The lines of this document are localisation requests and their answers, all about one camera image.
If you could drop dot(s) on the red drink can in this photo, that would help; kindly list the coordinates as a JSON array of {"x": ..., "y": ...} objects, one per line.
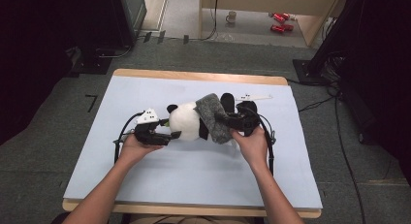
[
  {"x": 278, "y": 17},
  {"x": 277, "y": 28},
  {"x": 286, "y": 16},
  {"x": 289, "y": 27}
]

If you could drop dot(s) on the person's right hand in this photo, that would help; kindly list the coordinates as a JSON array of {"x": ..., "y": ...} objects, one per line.
[{"x": 253, "y": 148}]

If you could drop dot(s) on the beige mug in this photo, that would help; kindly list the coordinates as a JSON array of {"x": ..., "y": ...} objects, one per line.
[{"x": 231, "y": 16}]

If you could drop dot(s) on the person's left hand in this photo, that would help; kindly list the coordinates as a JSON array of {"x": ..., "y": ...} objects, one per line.
[{"x": 135, "y": 153}]

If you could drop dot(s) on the black stand base plate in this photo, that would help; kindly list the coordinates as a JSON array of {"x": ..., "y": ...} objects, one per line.
[{"x": 307, "y": 72}]

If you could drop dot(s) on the grey fuzzy scarf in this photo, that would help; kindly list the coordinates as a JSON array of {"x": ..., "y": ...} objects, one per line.
[{"x": 211, "y": 120}]

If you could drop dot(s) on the panda plush toy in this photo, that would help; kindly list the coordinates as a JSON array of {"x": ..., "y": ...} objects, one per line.
[{"x": 184, "y": 122}]

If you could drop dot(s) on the black square floor plate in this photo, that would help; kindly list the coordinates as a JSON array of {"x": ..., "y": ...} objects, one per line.
[{"x": 92, "y": 64}]

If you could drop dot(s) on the wooden table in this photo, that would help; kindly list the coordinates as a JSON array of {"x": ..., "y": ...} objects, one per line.
[{"x": 226, "y": 78}]

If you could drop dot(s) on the light blue table mat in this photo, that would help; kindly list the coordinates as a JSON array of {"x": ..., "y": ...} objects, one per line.
[{"x": 194, "y": 182}]

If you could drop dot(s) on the black cabinet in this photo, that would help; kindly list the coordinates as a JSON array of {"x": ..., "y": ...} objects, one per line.
[{"x": 129, "y": 17}]

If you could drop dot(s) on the light wooden cabinet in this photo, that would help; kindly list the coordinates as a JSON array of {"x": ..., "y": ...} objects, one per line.
[{"x": 258, "y": 1}]

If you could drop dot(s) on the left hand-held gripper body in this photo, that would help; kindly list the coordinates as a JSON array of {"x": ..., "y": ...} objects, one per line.
[{"x": 143, "y": 133}]

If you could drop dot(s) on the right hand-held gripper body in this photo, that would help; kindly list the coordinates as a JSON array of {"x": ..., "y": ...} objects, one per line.
[{"x": 247, "y": 119}]

